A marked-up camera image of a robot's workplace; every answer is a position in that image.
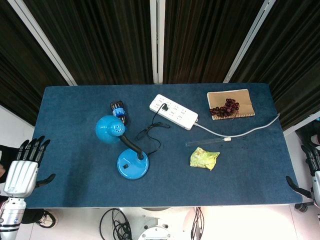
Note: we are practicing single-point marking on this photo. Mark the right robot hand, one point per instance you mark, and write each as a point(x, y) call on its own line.
point(311, 172)

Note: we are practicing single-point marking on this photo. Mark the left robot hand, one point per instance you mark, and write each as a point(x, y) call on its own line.
point(21, 171)

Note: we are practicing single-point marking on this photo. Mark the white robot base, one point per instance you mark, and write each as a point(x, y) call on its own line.
point(155, 228)

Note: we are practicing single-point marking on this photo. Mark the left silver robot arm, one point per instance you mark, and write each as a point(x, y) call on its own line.
point(10, 215)

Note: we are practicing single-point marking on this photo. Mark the blue desk lamp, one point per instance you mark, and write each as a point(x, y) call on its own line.
point(122, 143)

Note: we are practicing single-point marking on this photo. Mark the black caster wheel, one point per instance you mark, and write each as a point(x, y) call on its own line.
point(302, 207)

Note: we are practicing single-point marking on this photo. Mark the black white sneaker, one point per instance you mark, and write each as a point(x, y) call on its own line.
point(47, 218)

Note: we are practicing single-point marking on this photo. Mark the dark red grape bunch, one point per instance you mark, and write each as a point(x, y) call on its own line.
point(226, 108)

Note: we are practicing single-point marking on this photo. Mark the clear glass test tube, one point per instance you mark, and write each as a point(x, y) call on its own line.
point(207, 141)

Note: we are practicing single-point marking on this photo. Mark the yellow green snack packet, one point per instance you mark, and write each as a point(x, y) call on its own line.
point(203, 158)

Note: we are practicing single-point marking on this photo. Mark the blue table mat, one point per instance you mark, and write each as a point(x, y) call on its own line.
point(160, 147)

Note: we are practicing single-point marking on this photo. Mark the white power strip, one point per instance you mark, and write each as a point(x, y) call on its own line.
point(173, 111)

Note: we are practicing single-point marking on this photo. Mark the white partition frame post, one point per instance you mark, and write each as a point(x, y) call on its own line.
point(157, 41)
point(250, 41)
point(46, 41)

